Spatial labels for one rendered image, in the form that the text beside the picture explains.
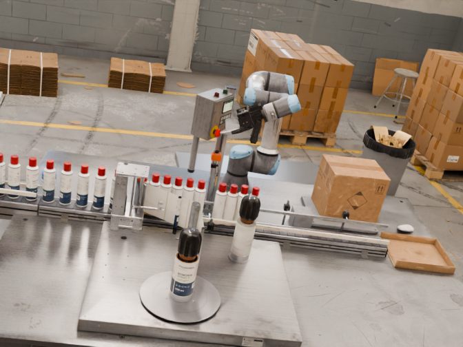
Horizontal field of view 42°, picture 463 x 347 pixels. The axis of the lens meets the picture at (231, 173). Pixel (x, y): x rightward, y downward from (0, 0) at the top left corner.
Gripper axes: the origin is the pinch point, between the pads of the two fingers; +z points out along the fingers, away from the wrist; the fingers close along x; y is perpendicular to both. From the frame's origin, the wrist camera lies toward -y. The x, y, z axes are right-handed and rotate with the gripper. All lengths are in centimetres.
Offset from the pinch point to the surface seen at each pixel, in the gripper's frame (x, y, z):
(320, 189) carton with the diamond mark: -34, -62, -33
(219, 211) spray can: 2.4, -34.5, 14.9
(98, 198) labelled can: 2, -9, 63
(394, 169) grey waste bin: -204, -164, -102
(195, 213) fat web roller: 20.3, -22.1, 22.1
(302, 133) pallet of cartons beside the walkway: -333, -163, -43
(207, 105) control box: -1.4, 14.2, 2.3
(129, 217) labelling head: 15, -16, 50
